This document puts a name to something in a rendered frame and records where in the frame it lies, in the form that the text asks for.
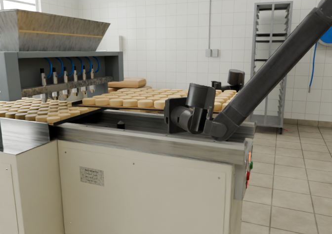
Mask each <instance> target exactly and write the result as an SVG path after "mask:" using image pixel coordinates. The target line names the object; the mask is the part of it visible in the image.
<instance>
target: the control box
mask: <svg viewBox="0 0 332 234"><path fill-rule="evenodd" d="M246 141H247V142H248V147H247V149H246V150H245V162H244V165H240V164H235V166H234V168H235V179H234V198H233V199H236V200H243V198H244V195H245V191H246V189H247V187H248V181H247V172H248V171H249V172H250V174H251V169H250V162H251V161H252V153H251V152H252V146H253V140H248V139H245V140H244V142H243V144H245V142H246ZM249 154H250V161H249ZM247 161H248V166H247V169H246V164H247Z"/></svg>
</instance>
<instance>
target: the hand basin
mask: <svg viewBox="0 0 332 234"><path fill-rule="evenodd" d="M96 51H106V50H96ZM107 51H122V36H107Z"/></svg>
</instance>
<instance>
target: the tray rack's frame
mask: <svg viewBox="0 0 332 234"><path fill-rule="evenodd" d="M289 5H290V7H289V9H290V19H289V30H288V36H289V35H290V34H291V20H292V8H293V1H275V2H255V3H254V18H253V34H252V52H251V69H250V79H251V78H252V73H253V57H254V40H255V25H256V11H257V8H256V6H257V7H259V11H268V10H271V11H272V14H271V28H270V42H269V56H268V58H269V57H270V56H271V47H272V34H273V20H274V10H286V9H287V7H288V6H289ZM286 84H287V75H286V77H285V78H284V90H283V102H282V114H281V120H279V118H278V116H268V115H267V103H268V95H267V96H266V99H265V113H264V115H252V118H250V115H249V116H248V122H255V121H257V124H256V125H257V126H269V127H279V128H280V127H282V128H283V127H284V126H283V120H284V108H285V96H286Z"/></svg>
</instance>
